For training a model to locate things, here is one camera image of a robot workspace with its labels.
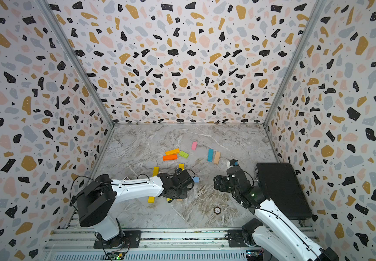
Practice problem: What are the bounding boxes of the green block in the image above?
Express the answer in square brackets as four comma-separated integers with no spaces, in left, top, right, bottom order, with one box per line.
[178,151,189,158]

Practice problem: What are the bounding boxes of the beige wooden block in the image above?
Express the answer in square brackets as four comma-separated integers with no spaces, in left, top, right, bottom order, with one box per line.
[213,152,221,165]

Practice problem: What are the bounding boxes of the teal long block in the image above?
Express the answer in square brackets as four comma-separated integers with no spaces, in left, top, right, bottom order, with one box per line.
[207,149,214,162]

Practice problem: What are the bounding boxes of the pink block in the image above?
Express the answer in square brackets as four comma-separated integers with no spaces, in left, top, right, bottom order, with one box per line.
[191,141,197,151]

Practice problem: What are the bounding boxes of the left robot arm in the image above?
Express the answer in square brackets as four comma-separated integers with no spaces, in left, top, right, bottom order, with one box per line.
[76,170,195,241]

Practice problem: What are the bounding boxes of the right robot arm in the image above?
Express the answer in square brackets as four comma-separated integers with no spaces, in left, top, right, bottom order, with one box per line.
[214,159,339,261]

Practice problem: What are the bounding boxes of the amber orange block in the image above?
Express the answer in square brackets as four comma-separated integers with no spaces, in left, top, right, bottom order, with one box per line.
[165,149,180,156]

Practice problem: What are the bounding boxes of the black case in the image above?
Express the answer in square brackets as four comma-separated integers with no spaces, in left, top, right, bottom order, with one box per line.
[254,163,312,220]

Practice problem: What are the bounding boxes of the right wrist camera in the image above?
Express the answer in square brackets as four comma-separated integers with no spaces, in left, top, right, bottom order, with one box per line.
[227,159,239,168]

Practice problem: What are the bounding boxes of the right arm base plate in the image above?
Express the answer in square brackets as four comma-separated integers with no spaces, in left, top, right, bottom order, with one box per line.
[225,229,271,248]

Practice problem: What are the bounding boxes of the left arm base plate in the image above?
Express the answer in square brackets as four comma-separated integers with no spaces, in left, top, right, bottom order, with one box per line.
[93,230,142,250]

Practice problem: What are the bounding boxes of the aluminium rail frame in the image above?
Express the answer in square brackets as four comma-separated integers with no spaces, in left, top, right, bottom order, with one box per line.
[42,227,317,261]

